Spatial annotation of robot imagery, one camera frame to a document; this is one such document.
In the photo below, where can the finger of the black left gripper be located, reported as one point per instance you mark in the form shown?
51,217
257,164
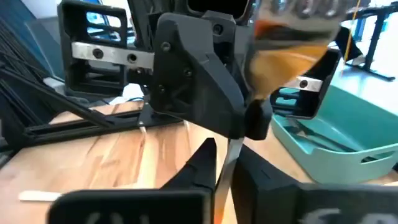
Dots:
259,121
192,87

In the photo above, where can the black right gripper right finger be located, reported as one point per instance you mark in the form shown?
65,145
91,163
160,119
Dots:
264,199

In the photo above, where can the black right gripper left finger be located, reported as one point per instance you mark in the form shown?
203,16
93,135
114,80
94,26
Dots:
199,174

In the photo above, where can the teal green plastic bin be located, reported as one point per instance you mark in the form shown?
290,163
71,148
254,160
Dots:
342,168

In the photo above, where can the black-legged folding table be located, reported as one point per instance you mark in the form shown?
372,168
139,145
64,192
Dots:
374,37

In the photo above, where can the black aluminium table frame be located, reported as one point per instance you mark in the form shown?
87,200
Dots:
62,130

